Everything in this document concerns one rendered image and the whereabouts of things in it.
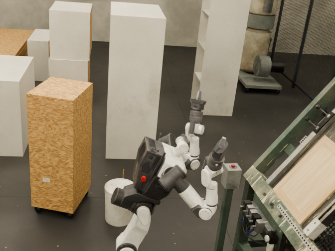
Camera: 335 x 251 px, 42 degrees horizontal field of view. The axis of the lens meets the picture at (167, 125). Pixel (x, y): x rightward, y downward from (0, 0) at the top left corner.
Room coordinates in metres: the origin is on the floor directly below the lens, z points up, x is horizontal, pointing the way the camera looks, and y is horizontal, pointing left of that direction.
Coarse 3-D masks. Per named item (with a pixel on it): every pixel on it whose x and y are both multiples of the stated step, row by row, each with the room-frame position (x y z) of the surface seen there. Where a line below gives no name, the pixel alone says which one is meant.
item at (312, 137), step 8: (312, 136) 3.00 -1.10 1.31; (304, 144) 3.00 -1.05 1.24; (296, 152) 2.99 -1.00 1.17; (288, 160) 2.98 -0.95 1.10; (296, 160) 2.97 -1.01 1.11; (280, 168) 2.97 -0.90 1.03; (288, 168) 2.96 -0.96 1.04; (272, 176) 2.96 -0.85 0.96; (280, 176) 2.94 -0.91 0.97; (272, 184) 2.93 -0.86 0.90
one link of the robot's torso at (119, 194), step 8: (120, 192) 2.35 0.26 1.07; (128, 192) 2.36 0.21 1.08; (136, 192) 2.34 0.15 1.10; (112, 200) 2.34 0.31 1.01; (120, 200) 2.32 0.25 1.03; (128, 200) 2.32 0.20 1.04; (136, 200) 2.33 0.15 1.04; (144, 200) 2.34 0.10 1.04; (152, 200) 2.35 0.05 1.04; (160, 200) 2.37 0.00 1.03; (128, 208) 2.34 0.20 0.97
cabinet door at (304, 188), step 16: (320, 144) 2.91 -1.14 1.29; (304, 160) 2.89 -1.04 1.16; (320, 160) 2.79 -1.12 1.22; (288, 176) 2.87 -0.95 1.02; (304, 176) 2.77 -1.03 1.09; (320, 176) 2.67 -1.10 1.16; (288, 192) 2.75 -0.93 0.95; (304, 192) 2.65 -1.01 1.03; (320, 192) 2.56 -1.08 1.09; (288, 208) 2.63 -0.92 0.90; (304, 208) 2.54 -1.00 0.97
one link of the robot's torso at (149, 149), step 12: (144, 144) 2.42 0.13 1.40; (156, 144) 2.44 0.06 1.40; (144, 156) 2.30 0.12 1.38; (156, 156) 2.31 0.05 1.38; (168, 156) 2.35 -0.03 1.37; (180, 156) 2.44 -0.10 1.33; (144, 168) 2.30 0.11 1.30; (156, 168) 2.27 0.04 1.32; (168, 168) 2.28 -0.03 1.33; (144, 180) 2.28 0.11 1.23; (156, 180) 2.29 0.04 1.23; (144, 192) 2.31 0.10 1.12; (156, 192) 2.31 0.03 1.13
